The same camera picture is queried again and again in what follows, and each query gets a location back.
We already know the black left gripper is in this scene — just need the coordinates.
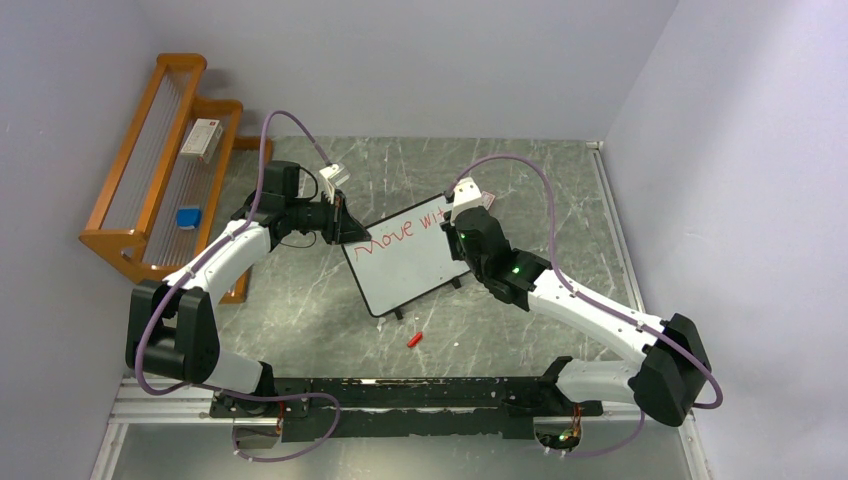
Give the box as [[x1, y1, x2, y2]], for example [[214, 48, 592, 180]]
[[287, 189, 371, 246]]

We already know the black framed whiteboard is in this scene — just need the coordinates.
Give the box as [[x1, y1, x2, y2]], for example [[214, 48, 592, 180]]
[[342, 194, 469, 318]]

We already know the red marker cap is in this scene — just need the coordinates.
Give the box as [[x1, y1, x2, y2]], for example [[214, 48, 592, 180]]
[[407, 332, 423, 348]]

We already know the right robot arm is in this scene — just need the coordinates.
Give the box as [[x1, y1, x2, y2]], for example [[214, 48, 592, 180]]
[[441, 207, 713, 427]]

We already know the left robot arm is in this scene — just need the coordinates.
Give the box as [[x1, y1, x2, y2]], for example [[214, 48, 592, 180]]
[[126, 161, 371, 416]]

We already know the small red white box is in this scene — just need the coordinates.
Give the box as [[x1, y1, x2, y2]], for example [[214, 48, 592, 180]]
[[481, 191, 496, 210]]

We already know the blue eraser on rack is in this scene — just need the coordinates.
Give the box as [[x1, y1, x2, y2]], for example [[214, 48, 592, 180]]
[[175, 207, 202, 230]]

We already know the white red box on rack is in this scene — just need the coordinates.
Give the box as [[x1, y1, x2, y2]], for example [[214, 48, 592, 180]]
[[178, 118, 223, 164]]

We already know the orange wooden tiered rack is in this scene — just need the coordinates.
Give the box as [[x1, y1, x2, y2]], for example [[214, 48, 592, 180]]
[[79, 53, 273, 283]]

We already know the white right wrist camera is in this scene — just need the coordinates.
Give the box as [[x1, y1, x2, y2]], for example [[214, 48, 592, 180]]
[[449, 177, 483, 224]]

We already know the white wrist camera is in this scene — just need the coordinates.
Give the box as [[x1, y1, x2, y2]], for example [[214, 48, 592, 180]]
[[449, 177, 483, 224], [319, 163, 350, 201]]

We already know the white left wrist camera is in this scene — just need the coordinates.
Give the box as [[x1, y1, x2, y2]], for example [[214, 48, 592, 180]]
[[319, 163, 350, 201]]

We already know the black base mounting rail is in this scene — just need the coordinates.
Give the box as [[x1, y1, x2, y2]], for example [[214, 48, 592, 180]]
[[209, 376, 603, 442]]

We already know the aluminium frame rail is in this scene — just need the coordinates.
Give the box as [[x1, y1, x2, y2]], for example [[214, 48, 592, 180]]
[[126, 161, 717, 463]]

